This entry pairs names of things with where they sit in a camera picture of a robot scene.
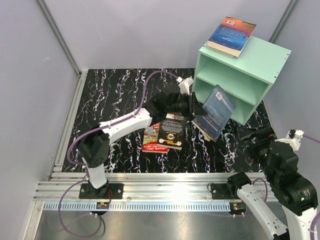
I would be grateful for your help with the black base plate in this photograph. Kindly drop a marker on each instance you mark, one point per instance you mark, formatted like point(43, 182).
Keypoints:
point(221, 191)
point(107, 191)

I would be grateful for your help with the right control board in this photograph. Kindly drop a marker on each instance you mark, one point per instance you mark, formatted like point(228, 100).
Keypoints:
point(237, 208)

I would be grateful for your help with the aluminium frame post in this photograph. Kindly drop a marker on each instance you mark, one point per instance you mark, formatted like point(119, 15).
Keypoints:
point(58, 35)
point(283, 20)

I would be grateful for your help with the left aluminium frame post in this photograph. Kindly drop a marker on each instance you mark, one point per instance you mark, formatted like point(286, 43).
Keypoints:
point(58, 35)

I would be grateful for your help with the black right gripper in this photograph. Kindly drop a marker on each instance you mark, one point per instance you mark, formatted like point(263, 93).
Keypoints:
point(260, 132)

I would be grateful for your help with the black paperback book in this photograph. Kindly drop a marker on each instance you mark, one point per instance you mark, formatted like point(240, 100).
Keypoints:
point(172, 131)

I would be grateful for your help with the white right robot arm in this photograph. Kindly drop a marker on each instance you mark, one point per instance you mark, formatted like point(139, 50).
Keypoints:
point(296, 194)

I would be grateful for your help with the right aluminium frame post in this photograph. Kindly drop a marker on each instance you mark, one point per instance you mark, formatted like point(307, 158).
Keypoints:
point(283, 20)

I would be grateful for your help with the dark blue paperback book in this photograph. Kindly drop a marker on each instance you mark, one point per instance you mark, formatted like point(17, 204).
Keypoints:
point(219, 108)

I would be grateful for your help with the control board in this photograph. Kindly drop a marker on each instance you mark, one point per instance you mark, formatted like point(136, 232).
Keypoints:
point(103, 205)
point(237, 208)

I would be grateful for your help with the aluminium mounting rail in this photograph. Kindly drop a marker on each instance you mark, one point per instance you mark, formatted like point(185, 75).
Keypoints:
point(138, 187)

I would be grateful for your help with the mint green wooden shelf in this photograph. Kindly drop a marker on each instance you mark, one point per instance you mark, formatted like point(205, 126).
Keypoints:
point(246, 79)

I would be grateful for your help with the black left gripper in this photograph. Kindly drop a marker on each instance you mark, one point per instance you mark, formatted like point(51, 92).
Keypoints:
point(197, 109)

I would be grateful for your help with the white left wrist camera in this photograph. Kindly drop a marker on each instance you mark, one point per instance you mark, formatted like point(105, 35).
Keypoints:
point(184, 85)

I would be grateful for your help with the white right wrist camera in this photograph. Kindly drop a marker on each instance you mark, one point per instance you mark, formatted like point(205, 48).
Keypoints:
point(293, 138)

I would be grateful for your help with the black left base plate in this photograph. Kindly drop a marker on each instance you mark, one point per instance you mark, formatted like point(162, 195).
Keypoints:
point(107, 191)

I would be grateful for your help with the blue orange sunset book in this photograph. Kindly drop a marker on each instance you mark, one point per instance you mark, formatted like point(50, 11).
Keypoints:
point(231, 35)

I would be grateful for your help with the red treehouse book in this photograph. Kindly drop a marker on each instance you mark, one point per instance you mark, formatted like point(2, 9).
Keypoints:
point(150, 139)

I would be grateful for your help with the white slotted cable duct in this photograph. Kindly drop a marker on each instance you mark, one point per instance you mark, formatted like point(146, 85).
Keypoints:
point(139, 206)

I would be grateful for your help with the black marbled table mat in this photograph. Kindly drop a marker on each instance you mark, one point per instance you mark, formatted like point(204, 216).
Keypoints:
point(112, 93)

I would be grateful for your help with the left control board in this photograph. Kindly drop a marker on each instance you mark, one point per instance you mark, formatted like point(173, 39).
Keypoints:
point(103, 205)

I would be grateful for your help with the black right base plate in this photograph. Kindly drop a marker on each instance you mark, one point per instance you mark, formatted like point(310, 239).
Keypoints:
point(221, 191)

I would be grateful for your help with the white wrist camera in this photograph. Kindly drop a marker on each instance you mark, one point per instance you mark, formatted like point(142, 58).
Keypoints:
point(184, 85)
point(293, 138)

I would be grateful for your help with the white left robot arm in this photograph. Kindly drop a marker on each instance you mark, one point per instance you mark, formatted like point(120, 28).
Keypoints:
point(94, 145)

